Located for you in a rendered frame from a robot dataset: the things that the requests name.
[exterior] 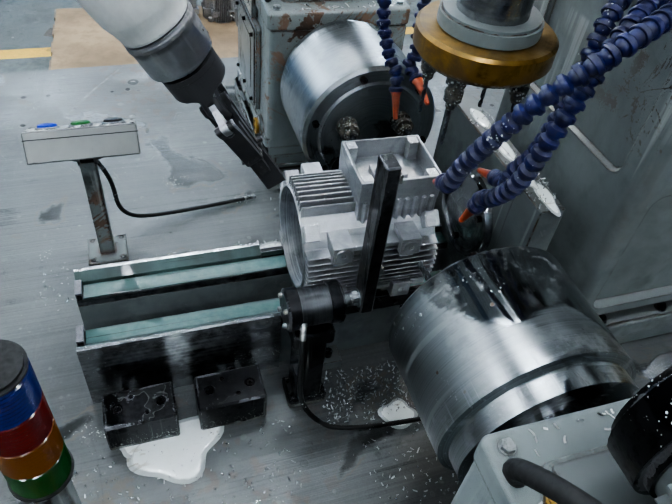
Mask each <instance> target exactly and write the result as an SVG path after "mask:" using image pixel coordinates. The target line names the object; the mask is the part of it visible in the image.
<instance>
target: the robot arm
mask: <svg viewBox="0 0 672 504"><path fill-rule="evenodd" d="M76 1H77V2H78V3H79V4H80V5H81V6H82V8H83V9H84V10H85V11H86V12H87V13H88V14H89V15H90V16H91V18H92V19H93V20H94V21H95V22H96V23H97V24H98V25H99V26H100V27H101V28H102V29H104V30H105V31H106V32H108V33H109V34H111V35H113V36H114V37H115V38H116V39H118V40H119V41H120V42H121V43H122V44H123V46H124V47H125V49H126V50H127V51H128V53H129V54H130V55H132V56H133V57H134V59H135V60H136V61H137V62H138V63H139V65H140V66H141V67H142V68H143V69H144V71H145V72H146V73H147V74H148V75H149V77H150V78H151V79H153V80H154V81H156V82H162V83H163V84H164V86H165V87H166V88H167V89H168V91H169V92H170V93H171V94H172V95H173V97H174V98H175V99H176V100H177V101H179V102H181V103H185V104H190V103H199V104H200V105H201V106H199V110H200V112H201V113H202V114H203V116H204V117H205V118H206V119H209V120H210V121H211V123H212V124H213V125H214V127H215V128H216V129H214V132H215V135H216V136H217V137H219V138H220V139H221V140H223V141H224V142H225V143H226V144H227V145H228V146H229V147H230V149H231V150H232V151H233V152H234V153H235V154H236V155H237V156H238V157H239V158H240V160H241V163H242V165H246V166H247V167H251V168H252V170H253V171H254V172H255V173H256V175H257V176H258V177H259V179H260V180H261V181H262V182H263V184H264V185H265V186H266V187H267V189H270V188H272V187H274V186H276V185H277V184H279V183H281V182H283V181H284V180H285V178H284V175H283V173H282V171H281V170H280V169H279V167H278V166H277V165H276V163H275V162H274V161H273V159H272V158H271V156H270V155H269V154H268V152H267V151H266V150H265V148H264V147H263V145H262V144H261V143H260V142H261V141H263V139H262V137H261V135H258V136H256V137H255V136H254V134H253V133H254V132H253V129H252V127H250V125H249V124H248V122H247V121H246V119H245V118H244V116H243V115H242V113H241V112H240V110H239V109H238V107H237V106H236V104H235V103H234V101H233V100H232V98H231V97H230V95H229V94H228V92H227V89H226V87H225V85H224V84H223V83H222V81H223V79H224V76H225V65H224V63H223V62H222V60H221V59H220V57H219V56H218V54H217V53H216V52H215V50H214V49H213V47H212V46H211V45H212V41H211V39H210V36H209V34H208V33H209V32H208V30H206V29H205V27H204V26H203V24H202V22H201V20H200V18H199V17H198V15H197V14H196V12H195V11H194V10H193V7H192V5H191V4H190V2H189V1H187V0H76ZM258 143H259V144H258ZM257 144H258V145H257Z"/></svg>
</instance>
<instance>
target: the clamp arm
mask: <svg viewBox="0 0 672 504"><path fill-rule="evenodd" d="M403 178H404V175H403V173H402V166H401V165H400V163H399V161H398V160H397V158H396V156H395V155H394V154H393V153H388V154H380V155H379V156H378V161H377V166H376V172H375V178H374V183H373V189H372V195H371V201H370V206H369V212H368V218H367V224H366V229H365V235H364V241H363V246H362V252H361V258H360V264H359V269H358V275H357V281H356V287H355V288H354V291H351V292H352V293H353V294H357V293H358V295H359V297H358V295H357V296H354V301H359V302H358V303H354V306H357V309H358V311H359V313H360V314H362V313H367V312H372V310H373V305H374V300H375V296H376V291H377V286H378V281H379V277H380V275H382V274H383V271H384V268H383V265H382V262H383V258H384V253H385V248H386V244H387V239H388V234H389V229H390V225H391V220H392V215H393V210H394V206H395V201H396V196H397V191H398V187H399V184H402V183H403Z"/></svg>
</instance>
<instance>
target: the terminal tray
mask: <svg viewBox="0 0 672 504"><path fill-rule="evenodd" d="M411 138H415V139H416V141H411ZM350 143H352V144H354V147H350V146H349V144H350ZM388 153H393V154H394V155H395V156H396V158H397V160H398V161H399V163H400V165H401V166H402V173H403V175H404V178H403V183H402V184H399V187H398V191H397V196H396V201H395V206H394V210H393V215H392V217H393V218H394V219H395V220H397V219H398V216H401V217H402V218H403V219H405V218H406V215H409V216H410V217H411V218H413V217H414V214H417V215H418V216H419V217H420V216H421V212H422V211H425V210H433V209H434V206H435V203H436V199H437V197H438V194H439V190H437V189H436V187H435V185H434V184H433V183H432V181H433V179H435V178H436V177H437V176H438V175H439V174H441V171H440V170H439V168H438V166H437V165H436V163H435V162H434V160H433V158H432V157H431V155H430V153H429V152H428V150H427V149H426V147H425V145H424V144H423V142H422V141H421V139H420V137H419V136H418V135H408V136H397V137H386V138H374V139H363V140H352V141H342V142H341V149H340V157H339V170H342V171H341V172H343V175H345V178H347V182H349V183H348V185H349V186H350V191H351V190H352V196H354V202H355V201H356V205H355V216H356V221H360V222H361V223H362V224H364V223H365V220H367V218H368V212H369V206H370V201H371V195H372V189H373V183H374V178H375V172H376V166H377V161H378V156H379V155H380V154H388ZM431 169H433V170H435V171H436V172H435V173H431V172H430V170H431ZM365 176H369V177H370V178H371V179H370V180H366V179H365Z"/></svg>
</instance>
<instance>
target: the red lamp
mask: <svg viewBox="0 0 672 504"><path fill-rule="evenodd" d="M52 425H53V415H52V412H51V409H50V407H49V405H48V402H47V400H46V398H45V395H44V393H43V391H42V397H41V401H40V404H39V406H38V408H37V409H36V411H35V412H34V413H33V414H32V415H31V417H29V418H28V419H27V420H26V421H24V422H23V423H21V424H20V425H18V426H16V427H14V428H11V429H9V430H5V431H0V456H1V457H16V456H20V455H23V454H26V453H28V452H30V451H32V450H33V449H35V448H36V447H38V446H39V445H40V444H41V443H42V442H43V441H44V440H45V439H46V438H47V436H48V435H49V433H50V431H51V428H52Z"/></svg>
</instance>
